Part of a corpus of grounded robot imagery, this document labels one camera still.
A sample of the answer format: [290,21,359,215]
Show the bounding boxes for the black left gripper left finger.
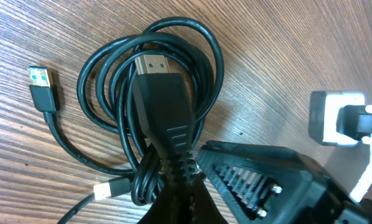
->
[138,183,179,224]

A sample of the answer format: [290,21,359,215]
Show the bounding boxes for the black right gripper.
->
[197,141,372,224]

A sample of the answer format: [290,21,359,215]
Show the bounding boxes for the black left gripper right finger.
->
[189,177,228,224]

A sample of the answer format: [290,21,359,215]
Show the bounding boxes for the thick black HDMI cable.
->
[57,54,212,224]

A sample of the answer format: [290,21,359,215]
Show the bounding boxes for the thin black USB cable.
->
[27,16,225,207]

